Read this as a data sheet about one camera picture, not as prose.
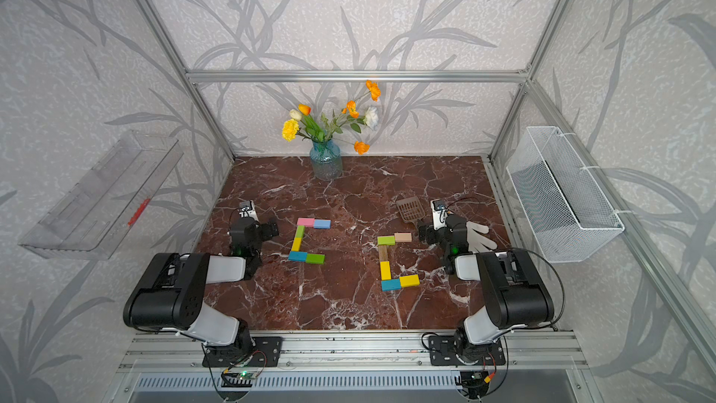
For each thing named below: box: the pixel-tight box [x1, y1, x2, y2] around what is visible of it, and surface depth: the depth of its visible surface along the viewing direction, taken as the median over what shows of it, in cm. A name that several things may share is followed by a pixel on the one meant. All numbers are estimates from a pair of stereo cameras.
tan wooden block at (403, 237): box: [394, 232, 413, 243], surface depth 98 cm
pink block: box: [296, 217, 316, 227], surface depth 101 cm
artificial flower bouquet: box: [281, 80, 382, 155], surface depth 98 cm
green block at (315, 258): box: [305, 252, 326, 265], surface depth 93 cm
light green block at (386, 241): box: [377, 236, 397, 246], surface depth 97 cm
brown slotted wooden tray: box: [396, 195, 426, 225], surface depth 105 cm
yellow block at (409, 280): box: [399, 274, 421, 288], surface depth 88 cm
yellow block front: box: [380, 261, 392, 281], surface depth 90 cm
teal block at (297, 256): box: [288, 250, 308, 263], surface depth 93 cm
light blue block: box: [313, 219, 331, 230], surface depth 101 cm
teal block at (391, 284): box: [381, 277, 402, 292], surface depth 86 cm
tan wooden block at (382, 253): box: [378, 245, 388, 263], surface depth 93 cm
